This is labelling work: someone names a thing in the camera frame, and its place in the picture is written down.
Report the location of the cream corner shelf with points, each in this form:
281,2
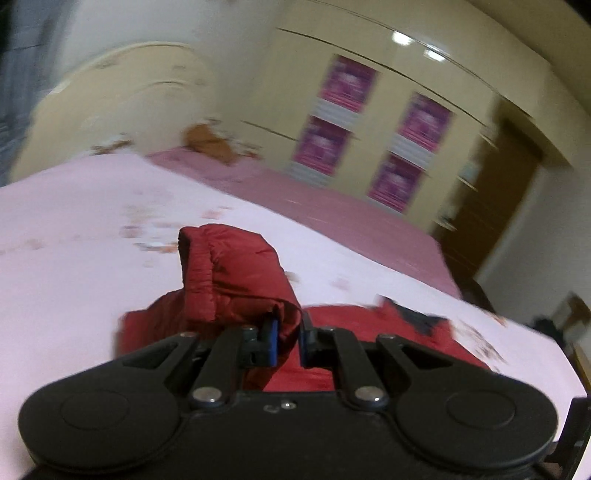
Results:
466,184

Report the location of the purple wall poster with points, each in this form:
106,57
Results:
396,183
321,145
425,121
347,83

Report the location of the brown wooden door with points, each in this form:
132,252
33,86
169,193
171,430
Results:
496,203

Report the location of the grey curtain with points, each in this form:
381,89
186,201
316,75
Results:
25,69

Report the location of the brown plush toy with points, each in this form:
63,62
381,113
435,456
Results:
210,142

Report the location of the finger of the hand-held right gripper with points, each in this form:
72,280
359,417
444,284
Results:
579,429

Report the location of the cardboard box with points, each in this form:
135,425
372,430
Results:
575,316

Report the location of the red padded jacket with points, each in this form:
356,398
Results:
231,267

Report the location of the bed with pink sheet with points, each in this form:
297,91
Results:
69,258

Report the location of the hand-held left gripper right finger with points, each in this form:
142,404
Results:
303,345

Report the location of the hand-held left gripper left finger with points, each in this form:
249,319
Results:
273,342

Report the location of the cream bed headboard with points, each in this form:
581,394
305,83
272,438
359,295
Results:
134,97

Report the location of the cream wardrobe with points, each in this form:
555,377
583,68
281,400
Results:
286,87

